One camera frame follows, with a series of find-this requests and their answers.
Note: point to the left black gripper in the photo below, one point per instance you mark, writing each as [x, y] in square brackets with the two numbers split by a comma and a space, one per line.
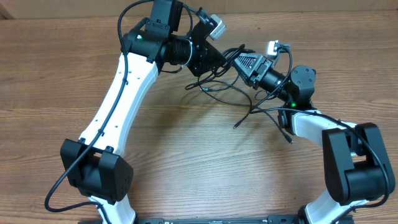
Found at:
[205, 59]

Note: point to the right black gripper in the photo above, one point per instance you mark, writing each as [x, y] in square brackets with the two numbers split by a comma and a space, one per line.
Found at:
[247, 72]

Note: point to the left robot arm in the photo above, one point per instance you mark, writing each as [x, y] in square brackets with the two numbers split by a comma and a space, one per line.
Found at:
[94, 163]

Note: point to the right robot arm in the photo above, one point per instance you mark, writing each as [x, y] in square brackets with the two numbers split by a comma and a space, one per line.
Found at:
[357, 169]

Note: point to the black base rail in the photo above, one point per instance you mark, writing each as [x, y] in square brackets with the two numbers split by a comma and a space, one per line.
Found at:
[214, 221]

